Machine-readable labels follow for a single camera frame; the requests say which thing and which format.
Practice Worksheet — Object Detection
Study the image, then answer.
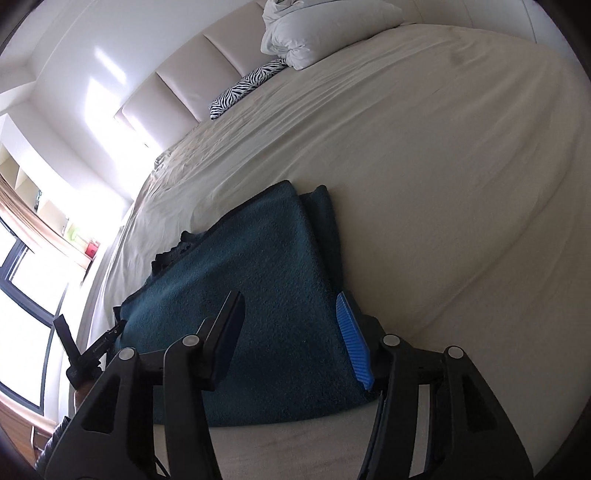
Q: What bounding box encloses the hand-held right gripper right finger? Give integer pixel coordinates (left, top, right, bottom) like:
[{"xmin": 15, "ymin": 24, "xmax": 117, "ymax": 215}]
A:
[{"xmin": 335, "ymin": 292, "xmax": 536, "ymax": 480}]

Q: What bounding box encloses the white bundled duvet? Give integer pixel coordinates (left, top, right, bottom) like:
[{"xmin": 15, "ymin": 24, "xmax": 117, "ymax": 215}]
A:
[{"xmin": 260, "ymin": 0, "xmax": 406, "ymax": 71}]

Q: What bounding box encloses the person's left forearm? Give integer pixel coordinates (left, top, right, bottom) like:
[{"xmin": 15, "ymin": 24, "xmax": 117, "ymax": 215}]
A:
[{"xmin": 34, "ymin": 387, "xmax": 90, "ymax": 474}]

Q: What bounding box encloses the cream padded headboard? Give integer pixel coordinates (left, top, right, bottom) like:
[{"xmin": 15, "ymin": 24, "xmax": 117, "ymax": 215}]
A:
[{"xmin": 114, "ymin": 0, "xmax": 278, "ymax": 151}]

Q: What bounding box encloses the bed with beige sheet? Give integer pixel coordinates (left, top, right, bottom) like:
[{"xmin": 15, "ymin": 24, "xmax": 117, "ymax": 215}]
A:
[{"xmin": 69, "ymin": 21, "xmax": 591, "ymax": 480}]

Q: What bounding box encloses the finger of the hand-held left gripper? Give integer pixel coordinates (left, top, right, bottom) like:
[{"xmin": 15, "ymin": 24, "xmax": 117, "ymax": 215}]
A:
[{"xmin": 53, "ymin": 313, "xmax": 84, "ymax": 361}]

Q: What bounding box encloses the zebra print pillow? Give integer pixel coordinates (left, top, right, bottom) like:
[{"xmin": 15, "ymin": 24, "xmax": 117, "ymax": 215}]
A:
[{"xmin": 210, "ymin": 58, "xmax": 289, "ymax": 121}]

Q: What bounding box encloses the wooden ledge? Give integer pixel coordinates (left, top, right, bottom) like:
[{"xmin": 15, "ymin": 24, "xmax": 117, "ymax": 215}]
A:
[{"xmin": 0, "ymin": 392, "xmax": 54, "ymax": 437}]

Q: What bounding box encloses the white open shelf unit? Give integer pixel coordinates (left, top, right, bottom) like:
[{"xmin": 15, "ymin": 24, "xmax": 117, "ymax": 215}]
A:
[{"xmin": 0, "ymin": 143, "xmax": 100, "ymax": 259}]

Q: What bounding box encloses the dark teal knit sweater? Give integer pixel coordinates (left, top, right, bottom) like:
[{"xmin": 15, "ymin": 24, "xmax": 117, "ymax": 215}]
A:
[{"xmin": 113, "ymin": 180, "xmax": 384, "ymax": 428}]

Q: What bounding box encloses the black framed window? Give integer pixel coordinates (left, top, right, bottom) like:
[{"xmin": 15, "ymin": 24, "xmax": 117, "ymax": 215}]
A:
[{"xmin": 0, "ymin": 217, "xmax": 70, "ymax": 416}]

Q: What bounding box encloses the beige curtain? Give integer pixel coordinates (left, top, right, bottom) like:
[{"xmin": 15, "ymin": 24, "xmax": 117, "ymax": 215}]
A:
[{"xmin": 0, "ymin": 178, "xmax": 93, "ymax": 273}]

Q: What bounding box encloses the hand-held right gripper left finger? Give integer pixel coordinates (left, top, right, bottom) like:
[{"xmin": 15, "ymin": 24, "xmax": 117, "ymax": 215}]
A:
[{"xmin": 44, "ymin": 291, "xmax": 245, "ymax": 480}]

